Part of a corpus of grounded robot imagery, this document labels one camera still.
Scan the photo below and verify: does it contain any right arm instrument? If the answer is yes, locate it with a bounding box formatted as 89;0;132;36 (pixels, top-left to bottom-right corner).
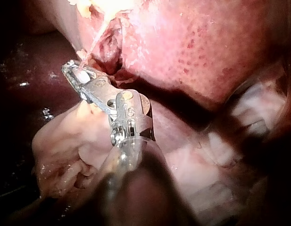
83;76;157;147

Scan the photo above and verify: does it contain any right arm instrument jaw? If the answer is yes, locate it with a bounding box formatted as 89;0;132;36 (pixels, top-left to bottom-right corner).
69;60;99;82
61;64;89;102

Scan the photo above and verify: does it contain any white clip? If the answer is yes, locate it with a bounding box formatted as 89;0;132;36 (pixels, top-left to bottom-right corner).
75;70;91;84

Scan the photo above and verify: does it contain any thin tube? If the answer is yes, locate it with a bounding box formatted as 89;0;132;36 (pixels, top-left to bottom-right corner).
79;20;111;71

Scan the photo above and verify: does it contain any pale fatty tissue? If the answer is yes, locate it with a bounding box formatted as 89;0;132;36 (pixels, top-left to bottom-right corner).
76;48;90;60
31;103;114;199
163;131;245;212

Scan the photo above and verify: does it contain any gallbladder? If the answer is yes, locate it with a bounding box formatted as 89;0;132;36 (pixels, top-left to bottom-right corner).
67;0;136;24

